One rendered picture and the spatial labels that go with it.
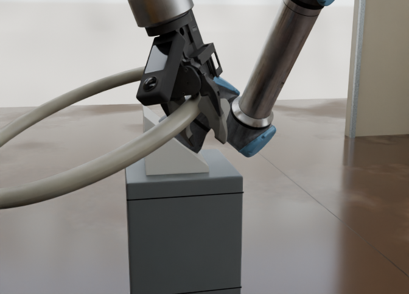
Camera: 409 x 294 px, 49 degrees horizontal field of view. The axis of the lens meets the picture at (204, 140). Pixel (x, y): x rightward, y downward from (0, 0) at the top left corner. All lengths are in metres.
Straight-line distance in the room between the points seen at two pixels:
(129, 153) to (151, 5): 0.21
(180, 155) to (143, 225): 0.27
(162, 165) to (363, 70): 4.95
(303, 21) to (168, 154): 0.63
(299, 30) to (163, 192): 0.68
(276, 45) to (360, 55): 4.88
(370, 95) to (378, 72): 0.31
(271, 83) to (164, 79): 0.81
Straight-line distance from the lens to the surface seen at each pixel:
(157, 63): 0.65
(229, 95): 1.60
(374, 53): 6.34
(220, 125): 0.71
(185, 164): 1.57
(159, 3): 0.65
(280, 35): 1.31
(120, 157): 0.63
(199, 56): 0.69
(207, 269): 1.67
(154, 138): 0.64
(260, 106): 1.46
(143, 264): 1.62
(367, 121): 6.43
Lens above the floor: 1.32
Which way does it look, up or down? 13 degrees down
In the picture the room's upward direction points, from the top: straight up
